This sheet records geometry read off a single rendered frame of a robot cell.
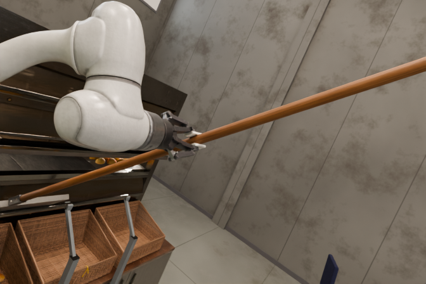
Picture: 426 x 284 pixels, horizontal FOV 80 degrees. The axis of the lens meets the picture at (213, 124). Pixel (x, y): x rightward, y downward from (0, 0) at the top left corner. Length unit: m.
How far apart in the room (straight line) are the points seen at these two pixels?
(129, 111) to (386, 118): 4.65
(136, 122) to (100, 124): 0.08
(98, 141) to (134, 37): 0.20
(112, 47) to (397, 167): 4.65
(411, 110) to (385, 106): 0.34
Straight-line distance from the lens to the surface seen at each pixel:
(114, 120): 0.46
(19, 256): 2.08
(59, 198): 1.63
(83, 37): 0.52
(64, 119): 0.46
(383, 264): 5.04
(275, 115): 0.68
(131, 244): 2.16
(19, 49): 0.58
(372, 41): 5.30
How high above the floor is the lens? 2.06
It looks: 3 degrees down
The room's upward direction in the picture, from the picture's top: 24 degrees clockwise
